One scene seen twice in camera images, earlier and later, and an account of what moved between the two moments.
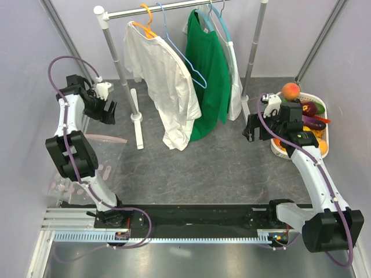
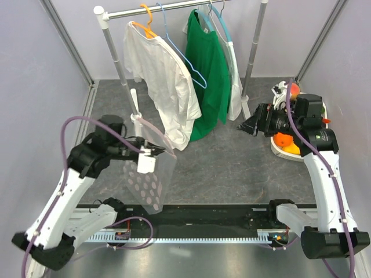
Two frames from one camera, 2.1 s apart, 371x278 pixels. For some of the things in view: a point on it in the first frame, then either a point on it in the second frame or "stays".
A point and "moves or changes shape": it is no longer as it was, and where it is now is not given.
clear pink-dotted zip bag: x=108 y=152 moves or changes shape
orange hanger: x=149 y=32 stays
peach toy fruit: x=290 y=91 stays
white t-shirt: x=168 y=83 stays
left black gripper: x=106 y=117 → x=156 y=149
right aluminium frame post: x=320 y=40 stays
